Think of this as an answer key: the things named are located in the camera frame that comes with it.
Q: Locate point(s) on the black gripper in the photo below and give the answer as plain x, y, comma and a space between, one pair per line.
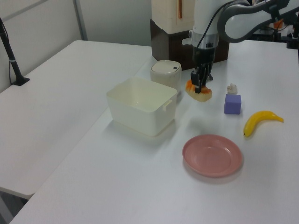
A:
204, 54

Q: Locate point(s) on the orange glazed bread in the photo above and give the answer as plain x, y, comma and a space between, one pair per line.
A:
205, 95

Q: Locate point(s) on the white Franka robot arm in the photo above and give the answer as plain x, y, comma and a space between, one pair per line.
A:
205, 16

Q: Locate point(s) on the crumpled white paper ball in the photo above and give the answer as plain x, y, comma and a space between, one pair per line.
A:
232, 88

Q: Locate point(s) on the brown drawer unit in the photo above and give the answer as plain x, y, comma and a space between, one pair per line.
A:
172, 56

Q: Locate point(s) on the cream lidded trash can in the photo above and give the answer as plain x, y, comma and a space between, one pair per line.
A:
165, 72

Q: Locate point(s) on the purple foam cube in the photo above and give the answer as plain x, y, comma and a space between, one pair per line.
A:
232, 105

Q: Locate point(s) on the yellow banana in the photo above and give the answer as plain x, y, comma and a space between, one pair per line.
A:
252, 122

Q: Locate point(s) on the cream storage cabinet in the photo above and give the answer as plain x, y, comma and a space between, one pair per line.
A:
168, 14

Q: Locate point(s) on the cream plastic storage bin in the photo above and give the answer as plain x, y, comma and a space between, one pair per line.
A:
140, 116

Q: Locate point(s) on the black electronics box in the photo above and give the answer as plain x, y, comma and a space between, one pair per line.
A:
264, 35

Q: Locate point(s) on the pink plate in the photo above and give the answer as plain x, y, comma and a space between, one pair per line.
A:
212, 156

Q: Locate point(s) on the orange drink bottle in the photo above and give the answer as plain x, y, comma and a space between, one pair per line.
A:
278, 24

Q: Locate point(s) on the black pole stand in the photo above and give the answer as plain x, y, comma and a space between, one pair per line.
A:
14, 65

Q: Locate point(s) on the black clamp mount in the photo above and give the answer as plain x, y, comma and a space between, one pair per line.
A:
292, 39

